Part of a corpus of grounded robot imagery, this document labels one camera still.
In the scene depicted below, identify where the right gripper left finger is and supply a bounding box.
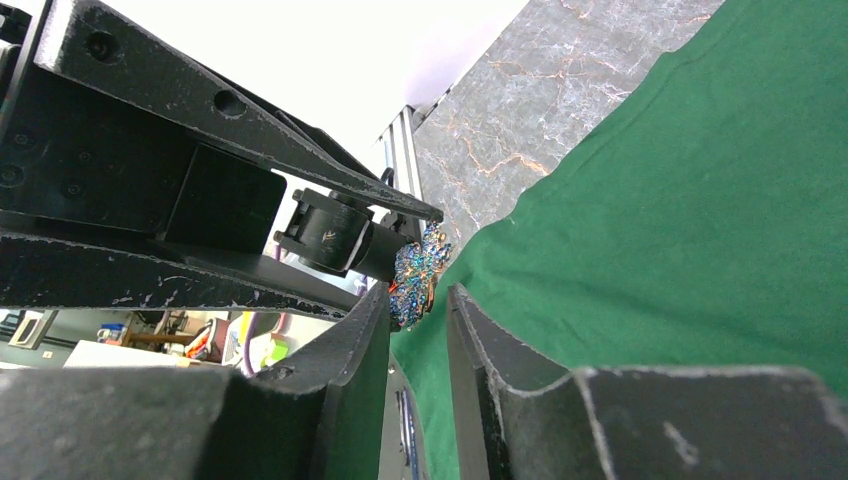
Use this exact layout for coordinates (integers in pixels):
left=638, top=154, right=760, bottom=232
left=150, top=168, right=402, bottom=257
left=1, top=284, right=390, bottom=479

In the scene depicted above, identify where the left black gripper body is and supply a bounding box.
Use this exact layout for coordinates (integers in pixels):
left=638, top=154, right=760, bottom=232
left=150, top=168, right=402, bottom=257
left=1, top=4, right=286, bottom=252

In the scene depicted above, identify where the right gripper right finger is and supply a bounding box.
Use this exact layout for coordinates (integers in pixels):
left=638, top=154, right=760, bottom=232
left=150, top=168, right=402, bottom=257
left=447, top=284, right=847, bottom=479

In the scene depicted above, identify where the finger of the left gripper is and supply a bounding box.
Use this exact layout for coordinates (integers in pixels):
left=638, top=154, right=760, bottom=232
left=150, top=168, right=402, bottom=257
left=1, top=230, right=358, bottom=321
left=33, top=1, right=443, bottom=221

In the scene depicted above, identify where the green cloth garment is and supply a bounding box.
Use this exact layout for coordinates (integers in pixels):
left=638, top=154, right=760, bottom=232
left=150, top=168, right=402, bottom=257
left=392, top=1, right=847, bottom=479

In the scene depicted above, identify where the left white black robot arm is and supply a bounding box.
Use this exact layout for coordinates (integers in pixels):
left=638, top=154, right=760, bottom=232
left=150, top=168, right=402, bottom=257
left=1, top=1, right=443, bottom=320

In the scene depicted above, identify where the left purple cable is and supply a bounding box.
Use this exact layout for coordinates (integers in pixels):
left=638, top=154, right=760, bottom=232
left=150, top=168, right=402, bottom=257
left=241, top=311, right=293, bottom=376

